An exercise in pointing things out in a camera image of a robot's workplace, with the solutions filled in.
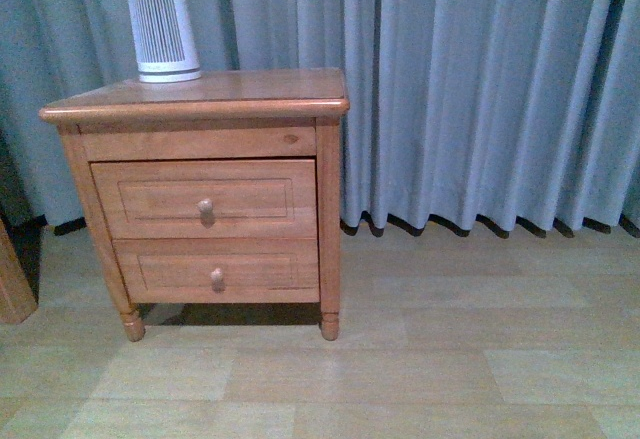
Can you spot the wooden drawer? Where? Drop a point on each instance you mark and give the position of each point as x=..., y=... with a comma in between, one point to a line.
x=208, y=199
x=220, y=270

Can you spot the wooden nightstand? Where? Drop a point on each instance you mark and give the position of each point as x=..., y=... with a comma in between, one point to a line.
x=234, y=115

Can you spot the grey-blue curtain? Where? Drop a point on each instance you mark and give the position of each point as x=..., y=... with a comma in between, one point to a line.
x=507, y=109

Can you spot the white ribbed cylindrical device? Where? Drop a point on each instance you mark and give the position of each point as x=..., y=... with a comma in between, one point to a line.
x=163, y=40

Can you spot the wooden bed frame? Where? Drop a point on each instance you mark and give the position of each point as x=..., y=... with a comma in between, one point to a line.
x=20, y=265

